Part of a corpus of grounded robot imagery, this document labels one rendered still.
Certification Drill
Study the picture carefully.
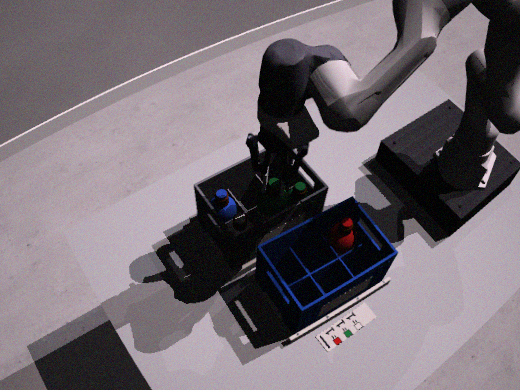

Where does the black divided crate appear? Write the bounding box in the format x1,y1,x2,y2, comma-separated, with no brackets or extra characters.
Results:
194,156,329,270

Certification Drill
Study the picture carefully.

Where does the dark blue crate with dividers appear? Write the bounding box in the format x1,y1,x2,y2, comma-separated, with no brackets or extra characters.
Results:
255,196,398,335

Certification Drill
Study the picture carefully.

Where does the white paper pick list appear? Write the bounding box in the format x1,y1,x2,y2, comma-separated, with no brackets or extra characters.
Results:
315,302,377,352

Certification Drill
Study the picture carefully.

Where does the blue bottle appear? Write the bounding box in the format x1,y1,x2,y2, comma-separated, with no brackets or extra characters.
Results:
210,189,237,223

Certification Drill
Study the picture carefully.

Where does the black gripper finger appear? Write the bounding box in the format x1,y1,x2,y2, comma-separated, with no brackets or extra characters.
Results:
246,133,273,193
279,144,309,196

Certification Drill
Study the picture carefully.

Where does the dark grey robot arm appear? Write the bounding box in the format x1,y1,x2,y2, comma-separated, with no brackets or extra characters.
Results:
257,0,520,190

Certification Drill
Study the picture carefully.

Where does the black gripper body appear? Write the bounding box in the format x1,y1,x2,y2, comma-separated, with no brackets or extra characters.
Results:
257,125,292,154

